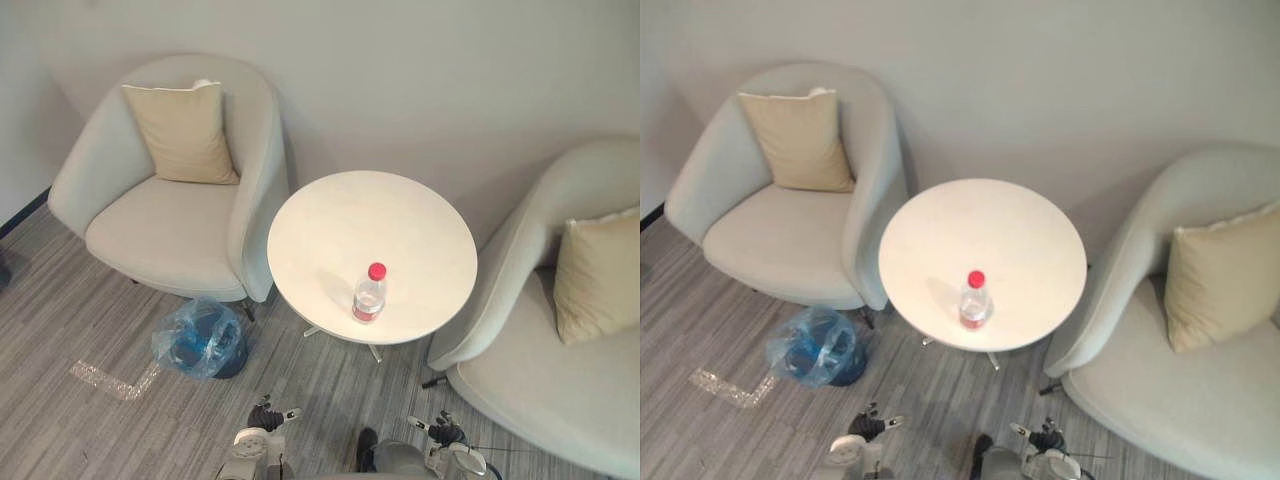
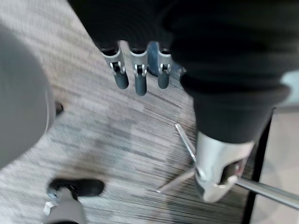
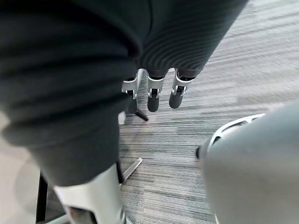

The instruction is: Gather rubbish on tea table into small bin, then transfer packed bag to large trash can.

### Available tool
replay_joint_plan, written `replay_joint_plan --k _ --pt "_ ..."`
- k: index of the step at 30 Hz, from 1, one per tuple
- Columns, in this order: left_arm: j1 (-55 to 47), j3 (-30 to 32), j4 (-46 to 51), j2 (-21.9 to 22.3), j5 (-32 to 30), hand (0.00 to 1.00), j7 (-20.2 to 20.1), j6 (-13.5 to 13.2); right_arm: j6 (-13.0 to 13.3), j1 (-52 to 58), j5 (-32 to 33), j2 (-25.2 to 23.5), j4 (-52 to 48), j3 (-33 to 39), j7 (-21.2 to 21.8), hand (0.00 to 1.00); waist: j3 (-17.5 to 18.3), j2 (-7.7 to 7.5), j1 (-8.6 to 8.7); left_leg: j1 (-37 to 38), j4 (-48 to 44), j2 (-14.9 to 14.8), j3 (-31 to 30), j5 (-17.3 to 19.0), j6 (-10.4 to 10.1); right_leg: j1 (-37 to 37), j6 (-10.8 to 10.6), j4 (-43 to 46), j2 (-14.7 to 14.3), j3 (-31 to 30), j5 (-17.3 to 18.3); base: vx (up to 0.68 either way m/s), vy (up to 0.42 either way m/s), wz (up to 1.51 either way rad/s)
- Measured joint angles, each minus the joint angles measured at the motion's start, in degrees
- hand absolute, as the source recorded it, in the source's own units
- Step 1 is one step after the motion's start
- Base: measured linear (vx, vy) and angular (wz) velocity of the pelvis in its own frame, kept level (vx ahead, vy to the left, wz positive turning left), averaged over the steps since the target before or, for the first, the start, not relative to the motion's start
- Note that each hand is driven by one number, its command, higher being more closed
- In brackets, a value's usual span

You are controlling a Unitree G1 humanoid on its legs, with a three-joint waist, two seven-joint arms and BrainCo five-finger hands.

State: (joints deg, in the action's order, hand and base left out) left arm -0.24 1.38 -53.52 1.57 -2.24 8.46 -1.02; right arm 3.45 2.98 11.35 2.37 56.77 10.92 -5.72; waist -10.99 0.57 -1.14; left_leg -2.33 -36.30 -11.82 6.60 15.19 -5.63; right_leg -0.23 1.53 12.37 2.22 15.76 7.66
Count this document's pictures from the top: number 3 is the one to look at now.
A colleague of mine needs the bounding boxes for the silver robot leg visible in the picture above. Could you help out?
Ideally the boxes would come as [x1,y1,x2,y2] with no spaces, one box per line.
[195,99,299,224]

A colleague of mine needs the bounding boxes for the white table with black leg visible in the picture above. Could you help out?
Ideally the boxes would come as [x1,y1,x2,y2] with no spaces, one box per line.
[0,109,49,224]

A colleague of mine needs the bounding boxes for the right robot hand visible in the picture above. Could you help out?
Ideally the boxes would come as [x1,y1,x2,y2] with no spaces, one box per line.
[0,0,249,224]

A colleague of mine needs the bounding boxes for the silver metal base bar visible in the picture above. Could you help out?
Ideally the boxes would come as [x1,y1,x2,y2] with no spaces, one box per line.
[119,157,143,187]

